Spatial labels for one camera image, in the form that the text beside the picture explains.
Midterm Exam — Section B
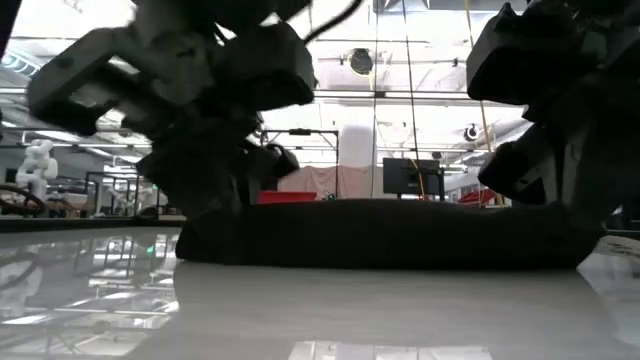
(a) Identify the black ceiling cable reel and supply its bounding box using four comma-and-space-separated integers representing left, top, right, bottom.
348, 47, 375, 77

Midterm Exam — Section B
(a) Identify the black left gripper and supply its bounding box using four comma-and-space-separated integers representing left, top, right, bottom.
26, 24, 301, 217

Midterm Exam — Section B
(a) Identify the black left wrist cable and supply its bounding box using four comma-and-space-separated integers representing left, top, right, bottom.
302, 0, 364, 45

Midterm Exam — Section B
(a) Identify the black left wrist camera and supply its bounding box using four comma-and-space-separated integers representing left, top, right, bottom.
212, 22, 317, 112

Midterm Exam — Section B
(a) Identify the black towel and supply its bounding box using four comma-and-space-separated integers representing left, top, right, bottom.
174, 198, 609, 271

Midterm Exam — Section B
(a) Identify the long yellow hanging cable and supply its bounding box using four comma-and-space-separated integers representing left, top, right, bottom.
463, 0, 504, 207

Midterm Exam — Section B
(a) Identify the black monitor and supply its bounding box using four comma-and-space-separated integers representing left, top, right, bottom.
382, 157, 444, 197

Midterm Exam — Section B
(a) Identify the red bin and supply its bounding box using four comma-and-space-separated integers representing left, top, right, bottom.
257, 190, 318, 205

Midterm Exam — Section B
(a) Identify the black frame enclosure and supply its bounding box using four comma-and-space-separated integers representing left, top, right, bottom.
83, 171, 162, 217

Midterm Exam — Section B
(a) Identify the thin black hanging cable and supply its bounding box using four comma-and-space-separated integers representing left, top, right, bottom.
401, 0, 422, 166

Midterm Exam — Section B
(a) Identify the white column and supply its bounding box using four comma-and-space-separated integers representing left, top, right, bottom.
339, 124, 376, 169

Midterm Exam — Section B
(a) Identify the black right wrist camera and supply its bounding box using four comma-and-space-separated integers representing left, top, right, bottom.
466, 1, 599, 107

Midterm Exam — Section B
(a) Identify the red shelf rack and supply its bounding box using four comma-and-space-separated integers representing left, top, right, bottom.
457, 187, 500, 207

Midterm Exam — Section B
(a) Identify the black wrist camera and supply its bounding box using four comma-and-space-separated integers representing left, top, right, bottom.
466, 1, 599, 107
212, 22, 317, 112

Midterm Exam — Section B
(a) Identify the white humanoid robot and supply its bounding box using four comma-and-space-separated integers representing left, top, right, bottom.
14, 138, 60, 202

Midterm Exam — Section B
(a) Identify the black stand frame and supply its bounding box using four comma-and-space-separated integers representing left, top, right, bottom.
259, 127, 342, 199

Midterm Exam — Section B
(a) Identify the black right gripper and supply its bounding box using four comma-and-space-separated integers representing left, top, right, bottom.
477, 24, 640, 236

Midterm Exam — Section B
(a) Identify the thin yellow cable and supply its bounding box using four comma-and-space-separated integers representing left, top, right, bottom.
408, 157, 425, 201

